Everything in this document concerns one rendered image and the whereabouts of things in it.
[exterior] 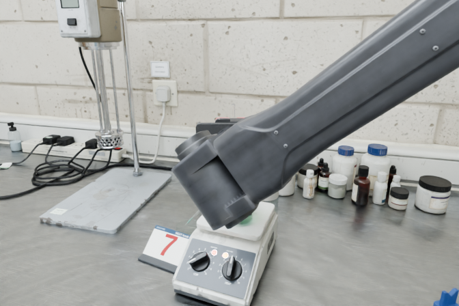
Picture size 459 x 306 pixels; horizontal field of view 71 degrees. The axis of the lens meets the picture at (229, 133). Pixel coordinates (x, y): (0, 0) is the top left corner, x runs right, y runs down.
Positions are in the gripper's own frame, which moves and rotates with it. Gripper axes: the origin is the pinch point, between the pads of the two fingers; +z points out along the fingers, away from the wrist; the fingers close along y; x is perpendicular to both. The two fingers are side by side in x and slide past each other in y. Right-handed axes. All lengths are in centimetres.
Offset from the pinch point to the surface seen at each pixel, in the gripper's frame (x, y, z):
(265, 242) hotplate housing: 19.3, -5.5, -3.9
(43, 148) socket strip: 23, 67, 55
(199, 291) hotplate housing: 23.6, 5.3, -10.5
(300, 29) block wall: -16, -19, 44
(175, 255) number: 24.3, 10.7, -0.8
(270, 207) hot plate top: 17.0, -7.1, 4.1
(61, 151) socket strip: 24, 60, 53
